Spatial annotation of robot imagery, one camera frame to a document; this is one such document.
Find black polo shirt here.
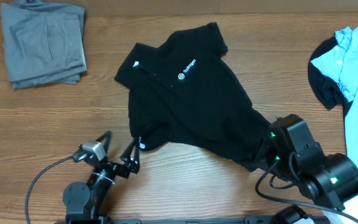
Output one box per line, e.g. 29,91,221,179
115,22,269,171

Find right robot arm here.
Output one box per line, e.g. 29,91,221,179
268,114,358,223

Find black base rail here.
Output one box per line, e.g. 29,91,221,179
56,215,272,224

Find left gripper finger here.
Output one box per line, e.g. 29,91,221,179
96,131,112,152
120,140,140,165

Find folded grey trousers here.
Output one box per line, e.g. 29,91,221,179
0,1,87,89

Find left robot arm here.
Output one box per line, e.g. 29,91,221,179
63,131,140,223

